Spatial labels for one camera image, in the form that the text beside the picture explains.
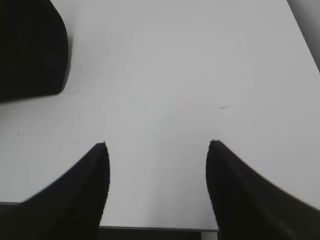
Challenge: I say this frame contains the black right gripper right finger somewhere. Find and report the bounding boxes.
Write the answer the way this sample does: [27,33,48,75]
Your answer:
[205,140,320,240]

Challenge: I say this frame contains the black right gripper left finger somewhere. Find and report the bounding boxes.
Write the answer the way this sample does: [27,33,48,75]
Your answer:
[0,142,110,240]

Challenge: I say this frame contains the black tote bag tan handles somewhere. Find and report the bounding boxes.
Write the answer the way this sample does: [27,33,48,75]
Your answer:
[0,0,69,102]

